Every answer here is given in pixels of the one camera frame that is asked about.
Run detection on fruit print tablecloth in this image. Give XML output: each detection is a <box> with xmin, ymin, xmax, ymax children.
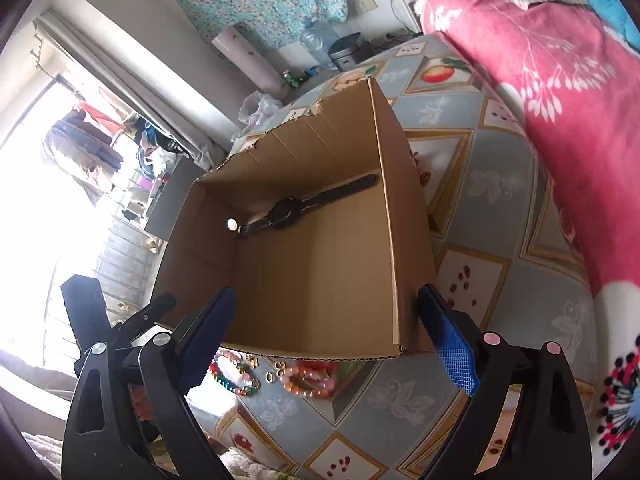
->
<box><xmin>187</xmin><ymin>32</ymin><xmax>601</xmax><ymax>480</ymax></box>

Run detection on clear blue plastic bottle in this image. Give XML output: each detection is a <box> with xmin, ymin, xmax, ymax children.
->
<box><xmin>300</xmin><ymin>20</ymin><xmax>341</xmax><ymax>71</ymax></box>

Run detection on white curtain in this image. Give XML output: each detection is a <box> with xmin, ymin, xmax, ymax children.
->
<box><xmin>32</xmin><ymin>7</ymin><xmax>231</xmax><ymax>171</ymax></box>

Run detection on clear plastic bag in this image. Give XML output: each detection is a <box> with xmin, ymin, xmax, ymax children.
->
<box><xmin>237</xmin><ymin>91</ymin><xmax>286</xmax><ymax>128</ymax></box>

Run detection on pink floral blanket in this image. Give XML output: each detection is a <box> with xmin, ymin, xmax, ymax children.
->
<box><xmin>414</xmin><ymin>0</ymin><xmax>640</xmax><ymax>466</ymax></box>

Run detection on hanging clothes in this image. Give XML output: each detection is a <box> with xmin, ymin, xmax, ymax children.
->
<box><xmin>42</xmin><ymin>100</ymin><xmax>126</xmax><ymax>196</ymax></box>

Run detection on white fleece blanket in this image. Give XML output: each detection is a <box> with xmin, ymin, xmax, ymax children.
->
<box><xmin>22</xmin><ymin>431</ymin><xmax>66</xmax><ymax>480</ymax></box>

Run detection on black wrist watch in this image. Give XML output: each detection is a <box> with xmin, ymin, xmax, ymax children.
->
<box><xmin>237</xmin><ymin>174</ymin><xmax>379</xmax><ymax>238</ymax></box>

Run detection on multicoloured bead bracelet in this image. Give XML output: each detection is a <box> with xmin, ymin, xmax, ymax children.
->
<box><xmin>209</xmin><ymin>350</ymin><xmax>262</xmax><ymax>397</ymax></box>

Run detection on pink orange bead bracelet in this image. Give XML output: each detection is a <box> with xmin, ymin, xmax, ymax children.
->
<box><xmin>280</xmin><ymin>362</ymin><xmax>341</xmax><ymax>401</ymax></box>

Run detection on grey rice cooker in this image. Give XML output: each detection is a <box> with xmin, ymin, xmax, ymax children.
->
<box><xmin>327</xmin><ymin>32</ymin><xmax>376</xmax><ymax>72</ymax></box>

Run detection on grey cabinet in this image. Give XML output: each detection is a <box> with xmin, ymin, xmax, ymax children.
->
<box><xmin>145</xmin><ymin>157</ymin><xmax>208</xmax><ymax>238</ymax></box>

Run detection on white plastic bag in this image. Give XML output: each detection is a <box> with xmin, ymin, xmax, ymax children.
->
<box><xmin>140</xmin><ymin>147</ymin><xmax>177</xmax><ymax>173</ymax></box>

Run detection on white pink paper roll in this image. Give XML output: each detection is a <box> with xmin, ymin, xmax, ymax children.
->
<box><xmin>211</xmin><ymin>25</ymin><xmax>288</xmax><ymax>101</ymax></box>

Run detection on brown cardboard box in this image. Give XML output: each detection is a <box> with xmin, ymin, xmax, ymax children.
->
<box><xmin>151</xmin><ymin>77</ymin><xmax>438</xmax><ymax>361</ymax></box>

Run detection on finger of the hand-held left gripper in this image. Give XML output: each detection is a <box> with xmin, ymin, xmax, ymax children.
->
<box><xmin>111</xmin><ymin>292</ymin><xmax>178</xmax><ymax>348</ymax></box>
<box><xmin>60</xmin><ymin>275</ymin><xmax>115</xmax><ymax>376</ymax></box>

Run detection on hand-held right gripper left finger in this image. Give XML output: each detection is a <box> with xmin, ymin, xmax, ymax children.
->
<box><xmin>61</xmin><ymin>286</ymin><xmax>237</xmax><ymax>480</ymax></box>

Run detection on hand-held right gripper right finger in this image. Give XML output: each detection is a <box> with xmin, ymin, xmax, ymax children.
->
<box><xmin>416</xmin><ymin>284</ymin><xmax>593</xmax><ymax>480</ymax></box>

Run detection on white water dispenser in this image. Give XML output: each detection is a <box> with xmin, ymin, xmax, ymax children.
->
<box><xmin>390</xmin><ymin>0</ymin><xmax>423</xmax><ymax>36</ymax></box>

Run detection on blue plush cloth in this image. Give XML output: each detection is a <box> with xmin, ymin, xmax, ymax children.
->
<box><xmin>584</xmin><ymin>0</ymin><xmax>640</xmax><ymax>51</ymax></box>

